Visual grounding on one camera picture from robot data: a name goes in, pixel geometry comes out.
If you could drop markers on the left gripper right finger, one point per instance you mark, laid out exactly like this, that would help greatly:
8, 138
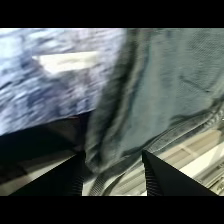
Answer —
170, 180

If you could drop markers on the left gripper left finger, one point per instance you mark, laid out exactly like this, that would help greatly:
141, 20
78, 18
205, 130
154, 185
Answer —
63, 180

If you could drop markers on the grey-green garment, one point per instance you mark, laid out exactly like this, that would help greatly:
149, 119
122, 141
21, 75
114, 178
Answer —
156, 93

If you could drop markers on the silver frame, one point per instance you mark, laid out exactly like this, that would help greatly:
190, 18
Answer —
200, 163

